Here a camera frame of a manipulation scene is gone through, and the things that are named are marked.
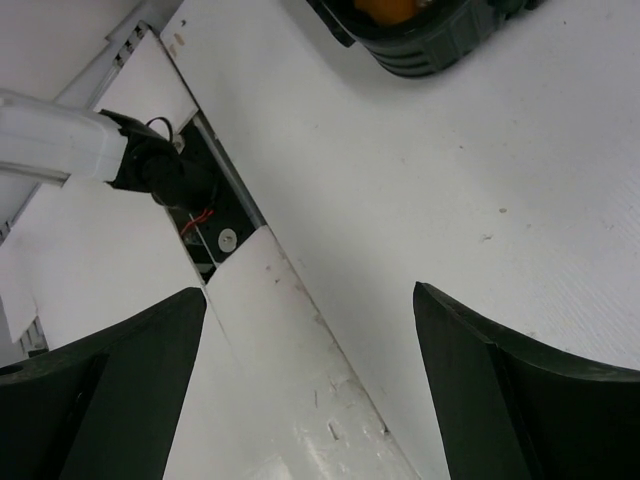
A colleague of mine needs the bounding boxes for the brown cloth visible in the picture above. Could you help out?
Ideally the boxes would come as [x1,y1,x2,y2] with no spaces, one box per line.
[353,0,420,26]

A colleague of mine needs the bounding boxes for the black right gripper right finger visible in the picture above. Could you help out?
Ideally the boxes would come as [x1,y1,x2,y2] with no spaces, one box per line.
[413,283,639,479]

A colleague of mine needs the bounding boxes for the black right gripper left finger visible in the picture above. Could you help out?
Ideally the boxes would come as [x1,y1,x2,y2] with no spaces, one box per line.
[1,287,207,479]

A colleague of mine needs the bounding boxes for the black ribbed hard-shell suitcase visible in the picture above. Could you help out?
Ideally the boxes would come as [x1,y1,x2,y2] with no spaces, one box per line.
[308,1,542,78]

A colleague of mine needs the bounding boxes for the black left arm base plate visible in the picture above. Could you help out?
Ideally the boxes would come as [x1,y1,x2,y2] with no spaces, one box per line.
[168,113,266,283]

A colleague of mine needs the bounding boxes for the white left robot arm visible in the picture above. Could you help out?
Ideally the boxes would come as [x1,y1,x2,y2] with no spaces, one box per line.
[1,89,217,213]

